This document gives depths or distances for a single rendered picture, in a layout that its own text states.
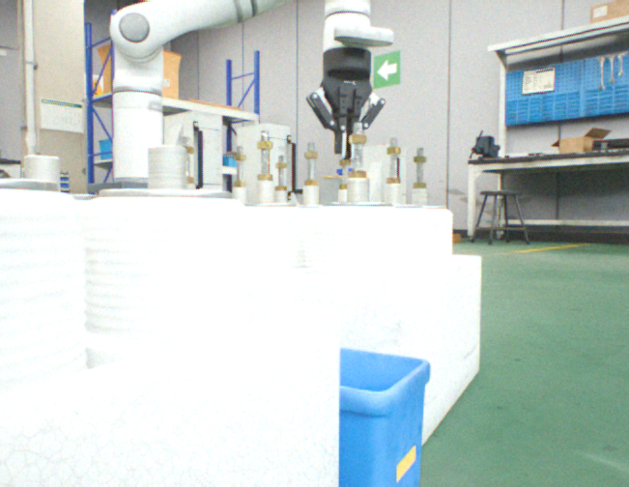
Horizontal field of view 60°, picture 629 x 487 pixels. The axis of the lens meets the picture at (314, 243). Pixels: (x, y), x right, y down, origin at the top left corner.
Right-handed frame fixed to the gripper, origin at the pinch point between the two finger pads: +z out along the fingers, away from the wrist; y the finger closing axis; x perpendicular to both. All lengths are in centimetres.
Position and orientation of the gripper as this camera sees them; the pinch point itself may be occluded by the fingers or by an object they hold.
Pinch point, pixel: (345, 146)
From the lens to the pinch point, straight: 86.6
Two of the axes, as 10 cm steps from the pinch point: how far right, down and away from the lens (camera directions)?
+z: -0.1, 10.0, 0.5
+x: 3.4, 0.5, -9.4
